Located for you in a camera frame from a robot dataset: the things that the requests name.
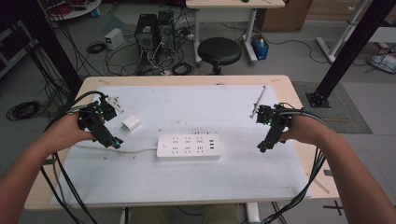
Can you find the grey computer tower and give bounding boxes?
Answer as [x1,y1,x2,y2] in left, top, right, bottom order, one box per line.
[157,9,177,54]

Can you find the white metal desk frame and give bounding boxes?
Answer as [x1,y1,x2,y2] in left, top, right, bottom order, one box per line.
[315,0,396,64]

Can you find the black computer tower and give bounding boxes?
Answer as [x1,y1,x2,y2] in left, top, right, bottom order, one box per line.
[134,13,161,67]

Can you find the white power supply box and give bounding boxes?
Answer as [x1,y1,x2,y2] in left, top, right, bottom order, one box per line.
[104,27,125,51]

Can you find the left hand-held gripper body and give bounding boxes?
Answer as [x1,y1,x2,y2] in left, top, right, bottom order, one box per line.
[78,94,125,147]

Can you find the person's left hand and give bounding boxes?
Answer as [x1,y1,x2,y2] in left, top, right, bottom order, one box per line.
[46,112,96,151]

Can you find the grey floor mat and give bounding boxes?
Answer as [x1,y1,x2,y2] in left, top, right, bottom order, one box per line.
[291,80,374,135]

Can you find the round white table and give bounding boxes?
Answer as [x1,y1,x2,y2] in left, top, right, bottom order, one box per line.
[39,0,103,21]

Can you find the person's right hand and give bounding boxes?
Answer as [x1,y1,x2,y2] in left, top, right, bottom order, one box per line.
[278,114,317,146]

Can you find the right gripper black cable bundle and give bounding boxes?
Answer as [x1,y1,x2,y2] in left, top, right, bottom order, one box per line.
[261,102,327,224]

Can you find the white table leg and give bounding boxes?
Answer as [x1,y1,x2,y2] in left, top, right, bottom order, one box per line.
[245,202,262,224]

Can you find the brown cardboard box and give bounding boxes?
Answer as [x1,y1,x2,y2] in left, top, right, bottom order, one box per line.
[257,0,313,33]

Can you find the black round stool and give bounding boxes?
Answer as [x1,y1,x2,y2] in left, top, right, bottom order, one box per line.
[197,36,243,76]

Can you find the gripper black cable bundle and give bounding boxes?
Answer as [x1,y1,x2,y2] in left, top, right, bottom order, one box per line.
[38,90,107,224]
[261,102,327,224]

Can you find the white table mat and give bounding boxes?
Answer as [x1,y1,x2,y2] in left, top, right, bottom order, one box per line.
[49,84,312,207]

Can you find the white charger plug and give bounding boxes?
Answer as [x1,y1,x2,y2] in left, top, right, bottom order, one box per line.
[120,114,142,133]

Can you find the person's khaki trousers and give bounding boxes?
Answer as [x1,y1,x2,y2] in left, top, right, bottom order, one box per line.
[128,203,240,224]

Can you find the coiled black cable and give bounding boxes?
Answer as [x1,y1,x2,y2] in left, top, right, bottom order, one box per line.
[171,62,194,77]
[6,100,42,122]
[86,40,107,55]

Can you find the white power strip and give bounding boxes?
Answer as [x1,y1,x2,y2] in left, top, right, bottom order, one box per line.
[156,133,223,161]

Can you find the left gripper black cable bundle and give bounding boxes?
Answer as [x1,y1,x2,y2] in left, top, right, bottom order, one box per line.
[38,90,107,224]

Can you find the light wooden desk white legs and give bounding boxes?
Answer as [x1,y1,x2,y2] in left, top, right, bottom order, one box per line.
[185,0,287,66]

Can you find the black metal frame post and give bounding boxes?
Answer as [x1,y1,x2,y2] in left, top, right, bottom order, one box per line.
[305,0,396,109]
[8,0,84,96]

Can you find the tangle of floor cables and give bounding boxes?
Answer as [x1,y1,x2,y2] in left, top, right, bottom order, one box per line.
[105,8,200,77]

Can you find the clear plastic bag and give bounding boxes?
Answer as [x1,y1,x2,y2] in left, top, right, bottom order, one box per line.
[366,51,396,75]

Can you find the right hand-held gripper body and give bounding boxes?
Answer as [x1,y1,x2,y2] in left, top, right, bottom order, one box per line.
[249,86,294,144]

